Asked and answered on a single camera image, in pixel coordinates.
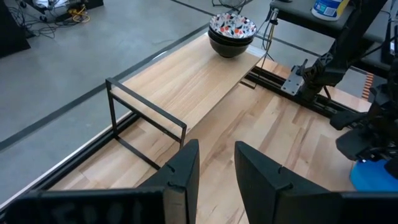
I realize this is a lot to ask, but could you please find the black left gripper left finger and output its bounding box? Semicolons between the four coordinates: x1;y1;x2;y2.
136;139;201;224

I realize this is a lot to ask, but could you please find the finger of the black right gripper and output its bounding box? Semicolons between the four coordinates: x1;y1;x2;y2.
384;157;398;180

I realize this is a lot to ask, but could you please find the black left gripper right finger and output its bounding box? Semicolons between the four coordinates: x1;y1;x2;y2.
234;141;343;224

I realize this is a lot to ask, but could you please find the blue plastic bowl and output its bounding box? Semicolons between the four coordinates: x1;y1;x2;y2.
349;157;398;192

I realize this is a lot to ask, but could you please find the black bowl floral interior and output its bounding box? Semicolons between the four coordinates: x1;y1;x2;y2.
207;27;255;45
208;32;252;59
208;12;258;40

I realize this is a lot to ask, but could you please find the orange striped strip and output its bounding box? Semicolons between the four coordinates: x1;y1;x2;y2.
361;72;374;101

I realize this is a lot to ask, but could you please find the white blue wipes canister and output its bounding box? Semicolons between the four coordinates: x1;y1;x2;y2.
311;0;351;22

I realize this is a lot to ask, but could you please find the dark grey side table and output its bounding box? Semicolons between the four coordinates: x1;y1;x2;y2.
269;0;398;43

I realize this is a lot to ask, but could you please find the black panel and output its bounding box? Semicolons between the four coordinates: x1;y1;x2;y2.
0;0;32;58

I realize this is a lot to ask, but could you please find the wooden shelf black metal frame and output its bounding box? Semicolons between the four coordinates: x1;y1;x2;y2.
104;32;268;171

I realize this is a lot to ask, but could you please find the yellow cable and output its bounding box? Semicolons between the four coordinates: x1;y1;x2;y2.
67;4;91;24

